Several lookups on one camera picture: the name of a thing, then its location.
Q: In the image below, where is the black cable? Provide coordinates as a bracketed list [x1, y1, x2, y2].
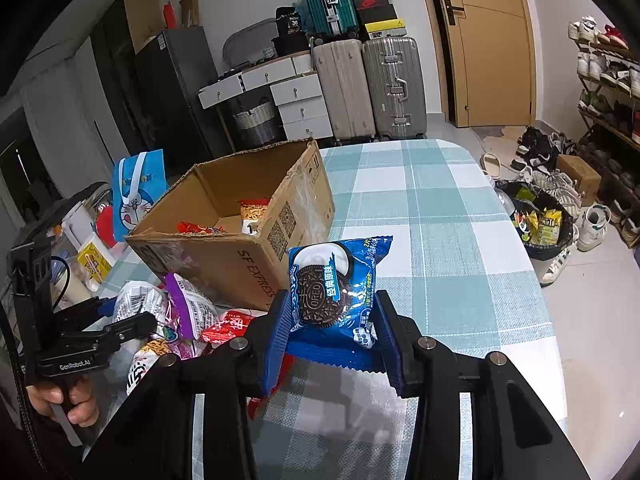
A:
[49, 255, 71, 308]

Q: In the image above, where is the tall cardboard box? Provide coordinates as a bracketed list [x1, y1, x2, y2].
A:
[122, 0, 164, 54]

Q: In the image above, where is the blue cartoon gift bag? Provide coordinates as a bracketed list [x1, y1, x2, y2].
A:
[111, 149, 168, 244]

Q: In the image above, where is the wooden door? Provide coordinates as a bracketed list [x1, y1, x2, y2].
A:
[426, 0, 537, 129]

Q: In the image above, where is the black trash bin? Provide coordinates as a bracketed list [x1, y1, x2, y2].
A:
[495, 180, 576, 262]

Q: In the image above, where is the grey oval tray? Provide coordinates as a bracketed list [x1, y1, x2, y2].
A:
[222, 17, 281, 67]

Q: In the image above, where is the person's left hand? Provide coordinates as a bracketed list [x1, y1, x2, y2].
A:
[27, 374, 101, 429]

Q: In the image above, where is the person's left forearm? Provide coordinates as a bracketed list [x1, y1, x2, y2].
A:
[0, 402, 108, 480]

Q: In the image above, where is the checked teal tablecloth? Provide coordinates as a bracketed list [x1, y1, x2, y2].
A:
[80, 139, 572, 480]

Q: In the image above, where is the silver suitcase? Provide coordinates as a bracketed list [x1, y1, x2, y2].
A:
[362, 36, 429, 141]

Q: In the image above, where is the brown paper bag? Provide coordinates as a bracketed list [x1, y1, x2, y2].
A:
[179, 0, 201, 29]

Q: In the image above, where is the noodle print snack packet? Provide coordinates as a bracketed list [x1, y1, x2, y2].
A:
[125, 339, 201, 397]

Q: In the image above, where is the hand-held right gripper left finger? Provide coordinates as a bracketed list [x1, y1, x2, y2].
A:
[75, 291, 302, 480]

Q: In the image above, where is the dark cabinet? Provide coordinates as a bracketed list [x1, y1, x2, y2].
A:
[89, 0, 151, 162]

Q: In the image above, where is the grey woven basket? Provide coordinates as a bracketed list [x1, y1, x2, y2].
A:
[232, 100, 284, 149]

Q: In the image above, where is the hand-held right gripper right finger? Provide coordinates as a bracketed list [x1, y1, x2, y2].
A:
[371, 289, 592, 480]

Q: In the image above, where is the purple candy packet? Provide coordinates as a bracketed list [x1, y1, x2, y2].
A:
[164, 272, 222, 342]

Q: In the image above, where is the black refrigerator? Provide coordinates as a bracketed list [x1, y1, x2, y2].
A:
[134, 27, 237, 177]

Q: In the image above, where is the white drawer cabinet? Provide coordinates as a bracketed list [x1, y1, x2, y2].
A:
[197, 52, 334, 142]

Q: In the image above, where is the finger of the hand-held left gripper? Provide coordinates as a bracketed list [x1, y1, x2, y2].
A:
[52, 296, 119, 333]
[82, 311, 159, 347]

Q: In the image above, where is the small brown cardboard box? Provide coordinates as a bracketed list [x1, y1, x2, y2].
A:
[556, 154, 603, 207]

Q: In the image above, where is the yellow noodle snack packet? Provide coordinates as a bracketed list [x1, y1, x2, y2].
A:
[238, 198, 274, 236]

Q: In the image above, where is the blue cookie packet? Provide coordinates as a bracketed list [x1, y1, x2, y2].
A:
[285, 235, 401, 374]

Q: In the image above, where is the pile of shoes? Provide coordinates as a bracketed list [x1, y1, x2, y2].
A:
[479, 126, 614, 287]

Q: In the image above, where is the beige suitcase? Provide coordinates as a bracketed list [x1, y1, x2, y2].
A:
[311, 39, 377, 142]

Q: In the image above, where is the shoe rack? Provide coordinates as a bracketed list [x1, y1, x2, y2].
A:
[567, 15, 640, 250]

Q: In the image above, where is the yellow black shoe box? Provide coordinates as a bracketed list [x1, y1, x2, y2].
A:
[364, 16, 407, 39]

